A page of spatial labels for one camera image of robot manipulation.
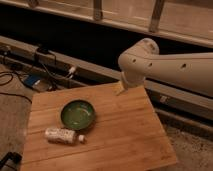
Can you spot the white plug connector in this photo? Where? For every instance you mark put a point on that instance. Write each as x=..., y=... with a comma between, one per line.
x=72, y=71

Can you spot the black object bottom left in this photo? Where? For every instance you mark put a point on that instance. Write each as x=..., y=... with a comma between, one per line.
x=13, y=156

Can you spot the white plastic bottle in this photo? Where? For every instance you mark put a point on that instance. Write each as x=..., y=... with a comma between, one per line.
x=63, y=136

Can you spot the blue box on floor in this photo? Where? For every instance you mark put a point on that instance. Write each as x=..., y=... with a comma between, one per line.
x=31, y=80

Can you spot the metal window rail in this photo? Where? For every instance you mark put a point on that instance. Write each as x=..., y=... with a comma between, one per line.
x=169, y=95

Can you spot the wooden cutting board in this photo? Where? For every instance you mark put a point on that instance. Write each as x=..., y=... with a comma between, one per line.
x=126, y=136

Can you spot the green ceramic bowl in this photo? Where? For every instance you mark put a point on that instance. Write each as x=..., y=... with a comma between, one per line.
x=78, y=114

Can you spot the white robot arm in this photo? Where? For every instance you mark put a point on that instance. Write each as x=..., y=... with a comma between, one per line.
x=190, y=71

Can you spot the black power adapter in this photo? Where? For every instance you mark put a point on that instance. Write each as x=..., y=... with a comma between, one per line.
x=42, y=50

